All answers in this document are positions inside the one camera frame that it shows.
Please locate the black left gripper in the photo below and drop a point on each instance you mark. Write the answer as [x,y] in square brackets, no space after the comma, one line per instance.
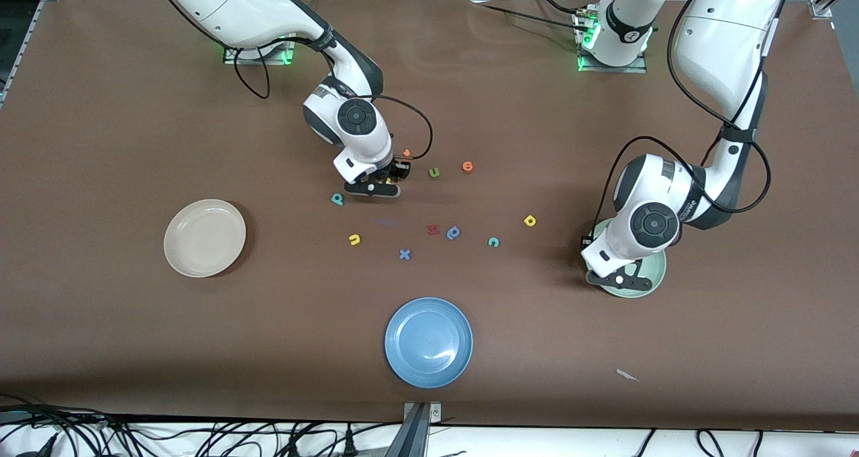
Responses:
[588,241]

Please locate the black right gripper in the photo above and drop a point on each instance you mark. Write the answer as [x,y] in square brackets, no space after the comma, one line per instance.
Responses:
[397,170]

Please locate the teal letter p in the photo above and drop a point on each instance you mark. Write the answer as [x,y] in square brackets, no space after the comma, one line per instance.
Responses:
[337,199]

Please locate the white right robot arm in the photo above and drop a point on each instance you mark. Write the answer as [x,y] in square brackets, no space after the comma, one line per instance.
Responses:
[228,1]

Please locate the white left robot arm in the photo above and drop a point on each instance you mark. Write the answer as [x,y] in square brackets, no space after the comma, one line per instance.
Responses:
[725,41]

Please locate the green plate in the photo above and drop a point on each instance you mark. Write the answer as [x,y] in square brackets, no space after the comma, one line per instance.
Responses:
[658,269]

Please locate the blue letter p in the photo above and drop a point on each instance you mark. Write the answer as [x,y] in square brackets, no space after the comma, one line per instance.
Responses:
[453,232]

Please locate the white paper scrap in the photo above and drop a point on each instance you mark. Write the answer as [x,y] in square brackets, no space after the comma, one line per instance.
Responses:
[626,374]

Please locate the brown table cover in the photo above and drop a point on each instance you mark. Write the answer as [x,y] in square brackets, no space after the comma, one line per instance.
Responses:
[510,108]

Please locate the blue plate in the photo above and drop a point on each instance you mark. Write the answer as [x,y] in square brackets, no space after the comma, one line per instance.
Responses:
[428,343]

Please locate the beige plate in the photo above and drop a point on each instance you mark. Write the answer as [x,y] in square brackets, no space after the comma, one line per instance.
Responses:
[205,238]

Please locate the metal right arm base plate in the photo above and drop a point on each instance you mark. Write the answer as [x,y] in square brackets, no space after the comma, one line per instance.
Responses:
[262,62]

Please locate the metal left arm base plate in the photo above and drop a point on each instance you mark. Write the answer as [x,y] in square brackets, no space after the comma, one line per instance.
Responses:
[614,70]

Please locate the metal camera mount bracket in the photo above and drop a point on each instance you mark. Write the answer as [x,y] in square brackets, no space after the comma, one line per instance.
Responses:
[421,413]

